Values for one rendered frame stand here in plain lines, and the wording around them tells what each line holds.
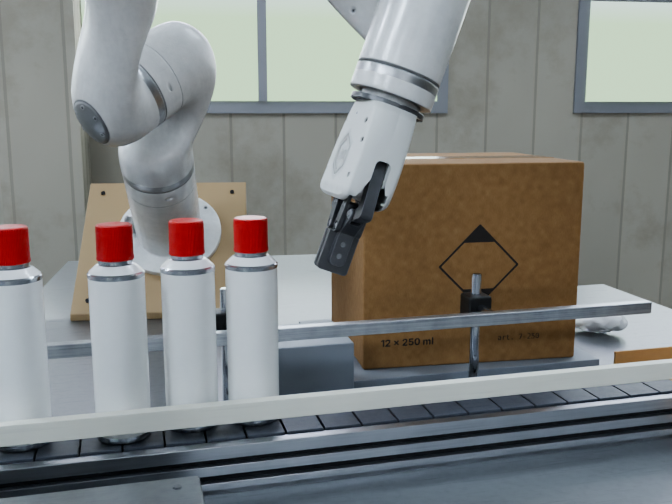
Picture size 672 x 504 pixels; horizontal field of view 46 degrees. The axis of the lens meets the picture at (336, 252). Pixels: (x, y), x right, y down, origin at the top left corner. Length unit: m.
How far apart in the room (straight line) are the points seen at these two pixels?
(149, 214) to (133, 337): 0.63
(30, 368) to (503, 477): 0.46
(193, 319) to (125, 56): 0.47
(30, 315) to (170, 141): 0.58
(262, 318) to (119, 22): 0.49
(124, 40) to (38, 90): 2.09
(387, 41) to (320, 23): 2.59
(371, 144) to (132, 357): 0.30
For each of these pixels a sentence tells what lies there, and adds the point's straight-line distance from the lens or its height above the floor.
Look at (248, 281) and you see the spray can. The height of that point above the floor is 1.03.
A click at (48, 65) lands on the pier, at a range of 3.18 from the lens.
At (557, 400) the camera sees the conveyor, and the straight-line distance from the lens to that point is 0.89.
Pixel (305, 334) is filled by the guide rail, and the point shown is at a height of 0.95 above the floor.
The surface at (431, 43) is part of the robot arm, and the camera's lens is 0.76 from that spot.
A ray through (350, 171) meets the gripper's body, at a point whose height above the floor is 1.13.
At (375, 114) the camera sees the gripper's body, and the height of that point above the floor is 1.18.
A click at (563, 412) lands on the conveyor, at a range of 0.87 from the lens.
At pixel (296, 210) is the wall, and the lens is 3.36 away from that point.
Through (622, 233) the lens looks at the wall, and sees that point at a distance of 3.83.
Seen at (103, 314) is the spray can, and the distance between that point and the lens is 0.74.
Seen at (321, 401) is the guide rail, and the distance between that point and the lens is 0.77.
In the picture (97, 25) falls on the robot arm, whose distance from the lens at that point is 1.12.
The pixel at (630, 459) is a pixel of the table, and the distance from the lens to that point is 0.90.
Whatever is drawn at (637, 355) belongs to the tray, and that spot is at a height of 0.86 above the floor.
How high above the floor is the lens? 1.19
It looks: 10 degrees down
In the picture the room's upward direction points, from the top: straight up
